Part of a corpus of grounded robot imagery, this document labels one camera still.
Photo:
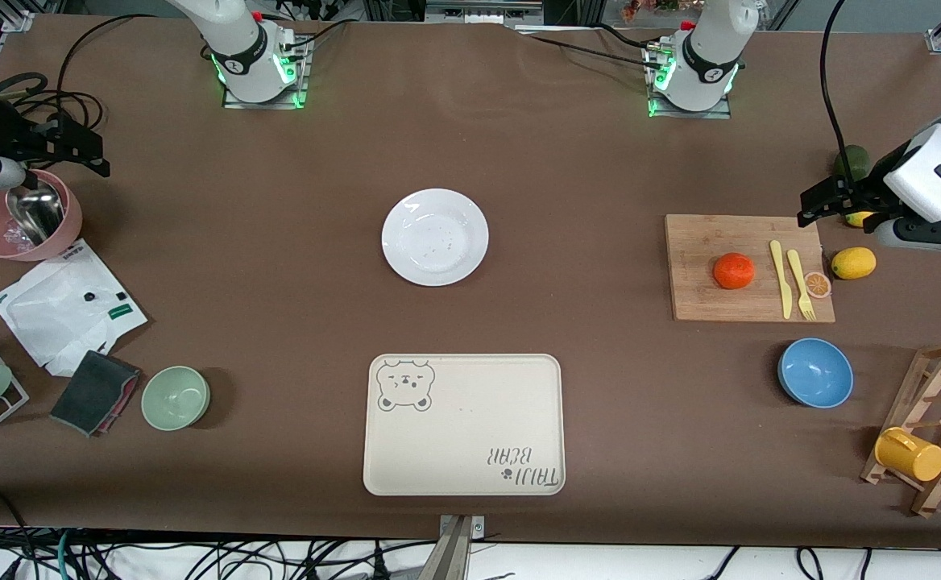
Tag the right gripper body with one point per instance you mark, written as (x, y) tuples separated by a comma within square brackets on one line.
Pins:
[(5, 134)]

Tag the orange fruit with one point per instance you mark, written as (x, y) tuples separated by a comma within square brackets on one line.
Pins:
[(734, 271)]

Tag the white round plate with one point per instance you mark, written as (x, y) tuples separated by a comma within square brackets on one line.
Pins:
[(435, 238)]

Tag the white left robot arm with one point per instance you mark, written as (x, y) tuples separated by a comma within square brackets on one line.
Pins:
[(708, 48)]

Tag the small yellow fruit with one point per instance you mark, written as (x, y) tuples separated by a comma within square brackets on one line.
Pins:
[(859, 219)]

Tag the green avocado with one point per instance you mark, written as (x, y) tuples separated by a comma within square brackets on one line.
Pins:
[(851, 161)]

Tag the yellow lemon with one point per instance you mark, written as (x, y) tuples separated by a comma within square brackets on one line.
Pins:
[(853, 263)]

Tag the yellow plastic fork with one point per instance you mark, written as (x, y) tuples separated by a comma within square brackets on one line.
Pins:
[(797, 278)]

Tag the metal scoop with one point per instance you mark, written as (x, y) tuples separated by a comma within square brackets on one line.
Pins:
[(35, 211)]

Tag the orange slice toy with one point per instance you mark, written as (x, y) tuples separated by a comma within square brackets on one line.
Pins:
[(818, 285)]

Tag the yellow plastic knife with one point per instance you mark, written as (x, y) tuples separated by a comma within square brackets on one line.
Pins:
[(780, 274)]

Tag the wooden cutting board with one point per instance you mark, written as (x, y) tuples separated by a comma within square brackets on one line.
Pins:
[(708, 242)]

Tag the white plastic bag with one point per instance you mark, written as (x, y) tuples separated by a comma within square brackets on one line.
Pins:
[(51, 314)]

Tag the blue bowl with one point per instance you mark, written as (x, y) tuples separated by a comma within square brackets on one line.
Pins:
[(815, 373)]

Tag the wooden cup rack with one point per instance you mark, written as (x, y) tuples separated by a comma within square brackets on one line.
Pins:
[(926, 370)]

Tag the dark grey cloth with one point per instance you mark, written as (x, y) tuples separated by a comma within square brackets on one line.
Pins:
[(90, 391)]

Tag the pink cloth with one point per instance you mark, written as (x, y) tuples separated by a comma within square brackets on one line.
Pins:
[(126, 399)]

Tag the pale green bowl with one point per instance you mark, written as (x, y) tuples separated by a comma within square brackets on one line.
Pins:
[(176, 398)]

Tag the yellow cup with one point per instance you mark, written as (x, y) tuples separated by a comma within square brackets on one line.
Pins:
[(909, 454)]

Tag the cream bear print tray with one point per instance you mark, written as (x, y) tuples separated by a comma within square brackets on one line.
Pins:
[(464, 424)]

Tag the aluminium corner bracket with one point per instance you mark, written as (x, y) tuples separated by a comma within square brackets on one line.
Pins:
[(18, 21), (939, 40)]

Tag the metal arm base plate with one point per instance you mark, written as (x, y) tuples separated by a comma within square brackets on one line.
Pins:
[(297, 89), (720, 113)]

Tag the aluminium frame structure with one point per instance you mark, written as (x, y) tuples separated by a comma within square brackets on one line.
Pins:
[(478, 10)]

